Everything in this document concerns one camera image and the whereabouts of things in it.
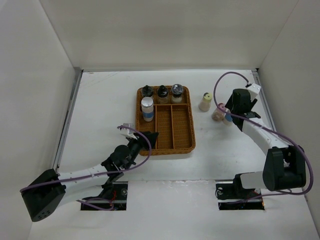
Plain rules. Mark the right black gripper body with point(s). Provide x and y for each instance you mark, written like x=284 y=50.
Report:
x=230 y=105

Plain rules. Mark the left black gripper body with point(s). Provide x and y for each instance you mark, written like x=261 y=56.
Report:
x=134 y=146

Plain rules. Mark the silver lid blue label jar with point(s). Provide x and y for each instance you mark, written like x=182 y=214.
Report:
x=227 y=120
x=147 y=107

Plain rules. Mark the black cap brown spice bottle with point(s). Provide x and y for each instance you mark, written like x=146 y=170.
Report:
x=163 y=95

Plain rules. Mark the black cap white spice bottle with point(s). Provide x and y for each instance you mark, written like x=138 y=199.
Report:
x=147 y=91

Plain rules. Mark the black grinder top spice bottle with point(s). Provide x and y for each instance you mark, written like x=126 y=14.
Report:
x=177 y=91

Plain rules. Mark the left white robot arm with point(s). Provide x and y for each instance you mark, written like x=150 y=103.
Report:
x=52 y=189

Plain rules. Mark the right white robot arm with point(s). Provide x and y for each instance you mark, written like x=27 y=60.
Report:
x=284 y=166

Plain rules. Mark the pink lid spice bottle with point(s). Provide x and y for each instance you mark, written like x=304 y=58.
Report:
x=219 y=113

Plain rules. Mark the brown wicker divided tray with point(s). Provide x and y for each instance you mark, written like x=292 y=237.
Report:
x=172 y=121

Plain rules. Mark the yellow lid spice bottle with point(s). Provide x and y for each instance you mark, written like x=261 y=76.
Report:
x=205 y=103

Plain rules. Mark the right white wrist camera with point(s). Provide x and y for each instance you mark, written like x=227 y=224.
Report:
x=253 y=89

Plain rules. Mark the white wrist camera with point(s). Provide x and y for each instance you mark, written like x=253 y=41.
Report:
x=127 y=130
x=253 y=89

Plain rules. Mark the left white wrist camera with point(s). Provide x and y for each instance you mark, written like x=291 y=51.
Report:
x=127 y=130

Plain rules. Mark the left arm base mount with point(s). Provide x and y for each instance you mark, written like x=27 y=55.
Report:
x=112 y=198

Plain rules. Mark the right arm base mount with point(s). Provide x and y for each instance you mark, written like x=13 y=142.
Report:
x=232 y=196

